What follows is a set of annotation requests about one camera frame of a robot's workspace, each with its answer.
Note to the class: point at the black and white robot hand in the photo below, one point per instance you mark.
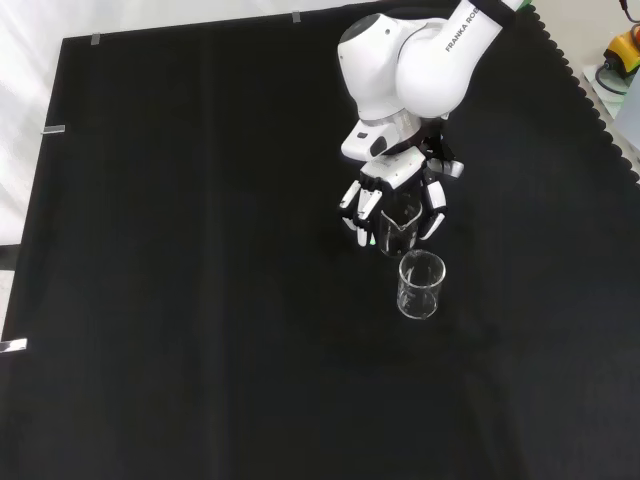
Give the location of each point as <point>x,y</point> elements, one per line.
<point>400,170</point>

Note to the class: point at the clear glass beaker with scale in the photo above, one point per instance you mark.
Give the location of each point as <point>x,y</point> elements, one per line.
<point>397,240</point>

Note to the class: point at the metal cloth clip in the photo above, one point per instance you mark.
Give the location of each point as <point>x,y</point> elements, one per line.
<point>297,17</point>
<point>54,130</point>
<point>14,345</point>
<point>96,40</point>

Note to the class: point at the black table cloth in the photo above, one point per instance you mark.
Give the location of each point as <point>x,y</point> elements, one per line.
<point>200,250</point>

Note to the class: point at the pale board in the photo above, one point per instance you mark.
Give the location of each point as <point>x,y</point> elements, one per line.
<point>627,120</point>

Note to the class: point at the yellow stop button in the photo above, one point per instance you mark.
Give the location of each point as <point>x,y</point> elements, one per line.
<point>622,47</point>

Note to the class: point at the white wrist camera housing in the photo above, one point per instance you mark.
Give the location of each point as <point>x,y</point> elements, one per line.
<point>362,142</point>

